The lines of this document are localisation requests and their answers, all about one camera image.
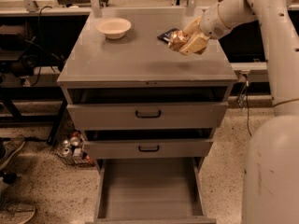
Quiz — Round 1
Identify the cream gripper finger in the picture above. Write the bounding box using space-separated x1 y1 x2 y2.
179 33 203 55
183 17 201 36

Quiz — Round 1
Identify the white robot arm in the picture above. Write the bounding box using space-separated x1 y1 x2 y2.
179 0 299 224

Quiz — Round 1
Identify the black machine on left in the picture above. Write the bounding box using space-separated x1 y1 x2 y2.
0 23 65 77

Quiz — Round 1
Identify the wire basket of cans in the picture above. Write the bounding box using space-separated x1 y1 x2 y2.
54 131 94 167

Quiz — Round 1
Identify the grey drawer cabinet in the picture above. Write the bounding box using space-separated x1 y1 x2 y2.
56 7 238 224

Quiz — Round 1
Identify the black power cable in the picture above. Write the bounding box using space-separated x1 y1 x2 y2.
243 75 254 138

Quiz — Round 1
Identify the grey middle drawer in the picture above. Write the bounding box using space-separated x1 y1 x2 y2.
84 129 213 159

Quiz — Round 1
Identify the cream ceramic bowl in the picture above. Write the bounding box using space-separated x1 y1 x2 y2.
96 18 131 39

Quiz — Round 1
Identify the grey sneaker upper left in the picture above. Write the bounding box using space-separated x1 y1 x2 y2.
0 139 25 171

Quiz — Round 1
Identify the grey drawer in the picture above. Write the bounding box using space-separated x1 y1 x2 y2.
67 87 227 130
93 158 216 224
84 129 213 159

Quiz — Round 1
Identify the grey bottom drawer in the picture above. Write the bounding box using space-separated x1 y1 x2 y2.
93 158 216 224

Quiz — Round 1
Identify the grey top drawer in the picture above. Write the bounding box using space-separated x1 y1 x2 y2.
67 87 227 130

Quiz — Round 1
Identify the dark snack packet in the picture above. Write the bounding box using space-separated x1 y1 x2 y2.
157 28 177 43

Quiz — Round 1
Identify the grey sneaker lower left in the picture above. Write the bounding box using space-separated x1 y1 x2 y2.
0 203 36 224

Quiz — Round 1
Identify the grey sneaker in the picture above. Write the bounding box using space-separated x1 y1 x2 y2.
0 139 25 171
0 203 36 224

